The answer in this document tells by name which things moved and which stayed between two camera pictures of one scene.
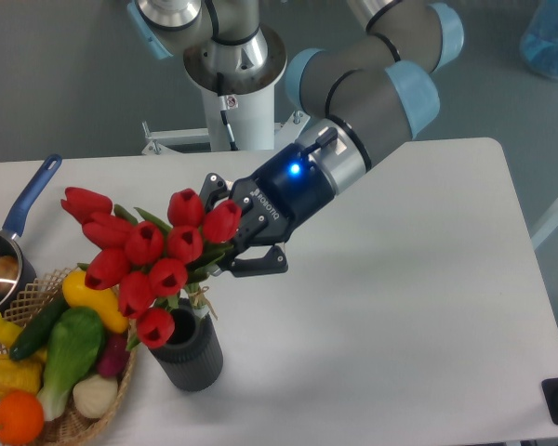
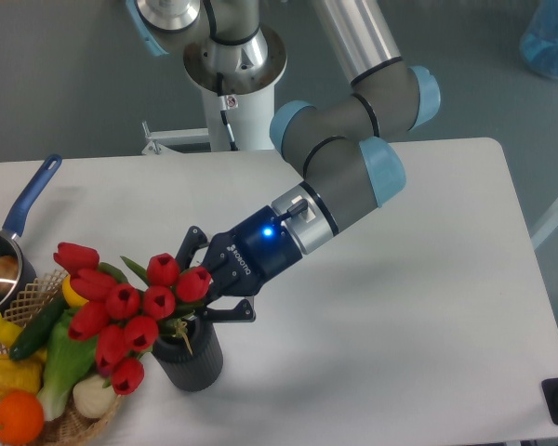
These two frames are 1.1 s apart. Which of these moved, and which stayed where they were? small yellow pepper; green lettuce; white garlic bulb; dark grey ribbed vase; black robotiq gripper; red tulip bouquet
Moved: black robotiq gripper; red tulip bouquet
Stayed: small yellow pepper; dark grey ribbed vase; green lettuce; white garlic bulb
